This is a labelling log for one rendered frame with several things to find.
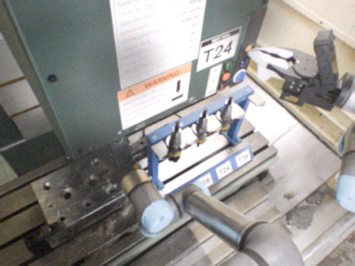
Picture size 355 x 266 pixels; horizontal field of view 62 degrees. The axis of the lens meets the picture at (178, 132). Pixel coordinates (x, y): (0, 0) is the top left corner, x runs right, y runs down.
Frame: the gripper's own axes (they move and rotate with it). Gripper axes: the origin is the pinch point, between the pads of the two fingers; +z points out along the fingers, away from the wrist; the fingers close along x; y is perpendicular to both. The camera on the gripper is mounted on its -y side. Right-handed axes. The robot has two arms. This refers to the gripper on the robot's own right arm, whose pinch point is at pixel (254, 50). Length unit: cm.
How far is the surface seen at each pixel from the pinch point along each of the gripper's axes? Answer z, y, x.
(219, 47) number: 6.0, -3.4, -7.3
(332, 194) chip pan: -59, 100, 43
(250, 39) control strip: 1.6, -2.0, 0.3
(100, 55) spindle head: 18.1, -11.1, -27.7
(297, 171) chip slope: -36, 87, 39
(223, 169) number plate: -3, 70, 13
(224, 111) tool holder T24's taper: 4.2, 38.5, 15.1
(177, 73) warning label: 10.9, -1.2, -15.6
